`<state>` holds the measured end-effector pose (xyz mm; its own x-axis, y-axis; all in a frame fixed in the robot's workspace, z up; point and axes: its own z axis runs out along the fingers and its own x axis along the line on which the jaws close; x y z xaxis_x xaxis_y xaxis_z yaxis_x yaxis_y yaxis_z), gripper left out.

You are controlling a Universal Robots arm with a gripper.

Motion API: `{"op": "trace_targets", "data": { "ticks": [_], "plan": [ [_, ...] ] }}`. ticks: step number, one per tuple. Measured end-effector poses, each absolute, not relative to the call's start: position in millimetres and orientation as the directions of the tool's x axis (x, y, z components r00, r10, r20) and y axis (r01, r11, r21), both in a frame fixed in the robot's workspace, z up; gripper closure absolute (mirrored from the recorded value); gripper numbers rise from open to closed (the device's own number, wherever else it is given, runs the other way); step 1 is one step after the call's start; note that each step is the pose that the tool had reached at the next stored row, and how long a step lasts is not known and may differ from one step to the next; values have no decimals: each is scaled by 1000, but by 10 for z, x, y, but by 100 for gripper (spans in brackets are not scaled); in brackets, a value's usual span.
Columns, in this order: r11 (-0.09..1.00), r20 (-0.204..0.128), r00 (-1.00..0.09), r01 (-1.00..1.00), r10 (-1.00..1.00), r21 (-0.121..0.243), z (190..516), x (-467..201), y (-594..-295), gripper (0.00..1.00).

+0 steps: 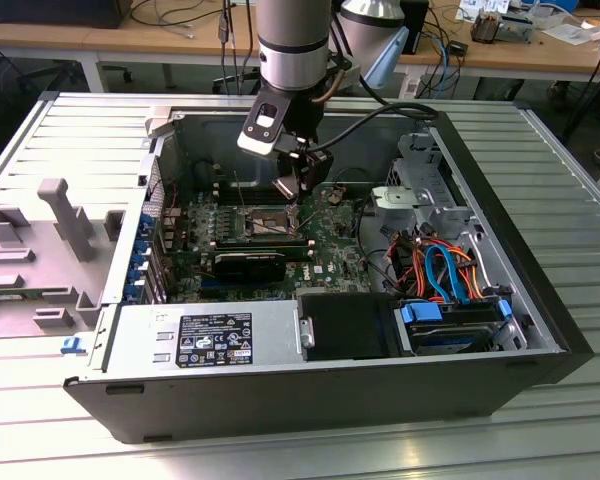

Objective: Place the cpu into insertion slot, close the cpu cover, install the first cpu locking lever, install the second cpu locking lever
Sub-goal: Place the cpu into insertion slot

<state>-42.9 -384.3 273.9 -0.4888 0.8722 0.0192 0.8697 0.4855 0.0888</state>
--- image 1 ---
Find silver drive cage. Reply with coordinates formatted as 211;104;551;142
387;130;476;239

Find small blue clip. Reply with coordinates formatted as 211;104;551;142
59;335;88;356

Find black RAM stick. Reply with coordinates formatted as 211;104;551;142
213;234;315;259

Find black computer tower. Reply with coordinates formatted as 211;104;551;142
0;0;131;30

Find metal CPU cooler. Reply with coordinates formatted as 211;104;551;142
468;10;505;45

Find silver camera with black bracket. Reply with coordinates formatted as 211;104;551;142
236;92;292;160

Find grey parts rack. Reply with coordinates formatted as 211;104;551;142
0;177;127;342

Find blue wire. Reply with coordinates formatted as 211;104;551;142
423;242;475;307

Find orange wire bundle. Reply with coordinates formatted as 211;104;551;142
388;233;482;302

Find wooden desk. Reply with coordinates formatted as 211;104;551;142
0;0;600;96

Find silver power supply unit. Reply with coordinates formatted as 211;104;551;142
102;299;305;375

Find green motherboard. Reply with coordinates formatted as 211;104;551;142
162;174;381;304

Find black camera cable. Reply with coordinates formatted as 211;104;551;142
307;97;441;154

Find black upright box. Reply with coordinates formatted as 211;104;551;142
401;0;430;55

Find black and silver PC case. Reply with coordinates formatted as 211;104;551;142
62;92;595;445

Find CPU socket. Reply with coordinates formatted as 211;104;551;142
239;200;304;240

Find white paper sheets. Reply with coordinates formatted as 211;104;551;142
542;19;600;47

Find hard disk in blue carrier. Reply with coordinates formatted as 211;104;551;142
399;297;512;357

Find black graphics card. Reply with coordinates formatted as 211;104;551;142
210;249;287;284

